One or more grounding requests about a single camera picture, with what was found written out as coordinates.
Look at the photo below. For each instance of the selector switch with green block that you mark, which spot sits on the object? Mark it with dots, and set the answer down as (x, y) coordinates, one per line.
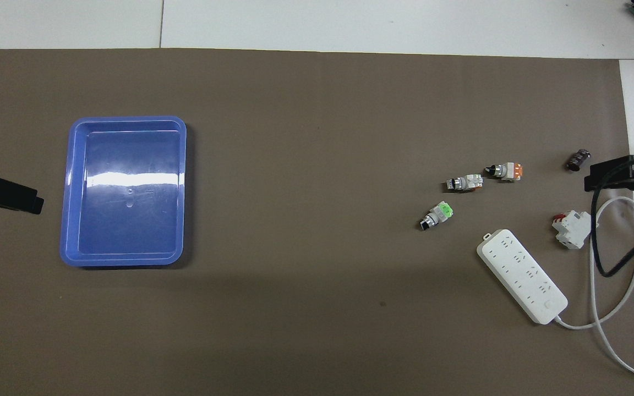
(439, 213)

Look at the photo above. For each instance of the small dark brown component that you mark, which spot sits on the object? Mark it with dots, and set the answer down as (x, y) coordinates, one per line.
(578, 160)

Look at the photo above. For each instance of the white red circuit breaker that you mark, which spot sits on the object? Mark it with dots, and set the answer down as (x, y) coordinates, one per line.
(575, 228)

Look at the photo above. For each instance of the blue plastic tray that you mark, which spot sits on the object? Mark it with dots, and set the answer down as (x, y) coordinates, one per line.
(124, 220)

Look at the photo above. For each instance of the white power strip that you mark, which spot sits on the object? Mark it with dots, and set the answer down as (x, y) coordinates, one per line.
(520, 275)

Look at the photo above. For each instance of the brown paper table mat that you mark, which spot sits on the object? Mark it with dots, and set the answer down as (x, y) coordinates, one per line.
(306, 137)

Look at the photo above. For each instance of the selector switch with orange block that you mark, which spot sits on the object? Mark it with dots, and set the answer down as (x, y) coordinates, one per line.
(509, 171)

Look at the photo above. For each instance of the green push-button switch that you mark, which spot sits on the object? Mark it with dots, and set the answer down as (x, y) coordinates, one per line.
(468, 182)

